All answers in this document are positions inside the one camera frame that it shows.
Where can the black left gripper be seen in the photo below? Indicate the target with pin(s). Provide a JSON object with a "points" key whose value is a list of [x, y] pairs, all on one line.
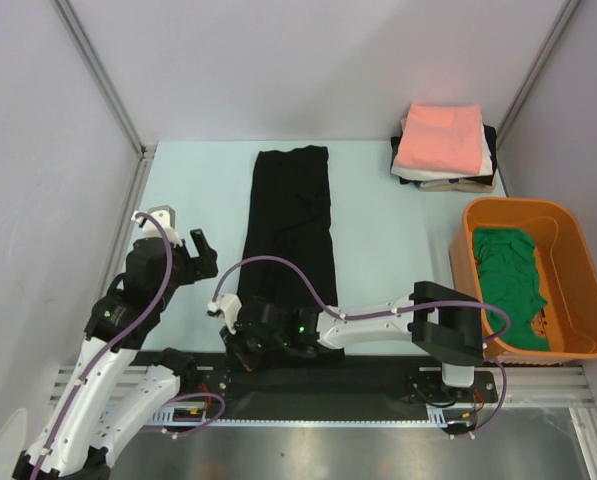
{"points": [[198, 267]]}

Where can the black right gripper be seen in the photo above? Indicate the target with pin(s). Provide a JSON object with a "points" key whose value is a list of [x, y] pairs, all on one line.
{"points": [[241, 340]]}

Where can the black t shirt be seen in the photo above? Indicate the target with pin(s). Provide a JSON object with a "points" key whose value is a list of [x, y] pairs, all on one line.
{"points": [[491, 142], [290, 218]]}

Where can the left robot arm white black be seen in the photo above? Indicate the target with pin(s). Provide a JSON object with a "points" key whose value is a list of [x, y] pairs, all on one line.
{"points": [[85, 435]]}

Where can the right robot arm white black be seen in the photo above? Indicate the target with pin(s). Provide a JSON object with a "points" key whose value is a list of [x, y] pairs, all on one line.
{"points": [[440, 321]]}

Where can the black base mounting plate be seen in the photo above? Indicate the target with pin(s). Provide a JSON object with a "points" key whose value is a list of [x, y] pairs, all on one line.
{"points": [[394, 376]]}

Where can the beige folded t shirt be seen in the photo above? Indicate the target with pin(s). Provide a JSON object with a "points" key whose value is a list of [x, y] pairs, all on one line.
{"points": [[463, 185]]}

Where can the green t shirt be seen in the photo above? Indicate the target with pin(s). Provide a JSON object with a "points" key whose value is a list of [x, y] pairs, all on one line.
{"points": [[509, 279]]}

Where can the pink folded t shirt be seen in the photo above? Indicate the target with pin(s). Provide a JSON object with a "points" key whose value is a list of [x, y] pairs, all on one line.
{"points": [[442, 138]]}

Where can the black folded t shirt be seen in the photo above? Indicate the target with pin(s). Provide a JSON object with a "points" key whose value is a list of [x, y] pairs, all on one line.
{"points": [[491, 142]]}

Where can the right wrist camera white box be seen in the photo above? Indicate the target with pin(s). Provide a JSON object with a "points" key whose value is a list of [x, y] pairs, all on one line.
{"points": [[227, 307]]}

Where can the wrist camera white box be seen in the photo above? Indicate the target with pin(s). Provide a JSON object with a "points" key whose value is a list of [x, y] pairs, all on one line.
{"points": [[227, 307], [158, 222]]}

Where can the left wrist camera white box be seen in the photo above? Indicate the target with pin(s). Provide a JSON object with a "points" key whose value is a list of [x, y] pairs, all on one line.
{"points": [[158, 222]]}

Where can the left aluminium corner post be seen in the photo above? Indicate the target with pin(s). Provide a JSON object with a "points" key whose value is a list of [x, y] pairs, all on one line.
{"points": [[93, 63]]}

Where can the aluminium corner post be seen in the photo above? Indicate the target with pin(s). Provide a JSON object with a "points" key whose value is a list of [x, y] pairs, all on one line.
{"points": [[554, 35], [93, 63]]}

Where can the slotted cable duct rail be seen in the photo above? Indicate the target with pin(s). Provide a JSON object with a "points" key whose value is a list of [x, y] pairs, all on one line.
{"points": [[407, 415]]}

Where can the aluminium frame rail front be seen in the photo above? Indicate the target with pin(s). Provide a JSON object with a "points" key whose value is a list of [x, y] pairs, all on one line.
{"points": [[528, 387]]}

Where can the right aluminium corner post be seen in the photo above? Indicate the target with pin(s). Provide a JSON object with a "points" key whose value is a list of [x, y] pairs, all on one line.
{"points": [[554, 35]]}

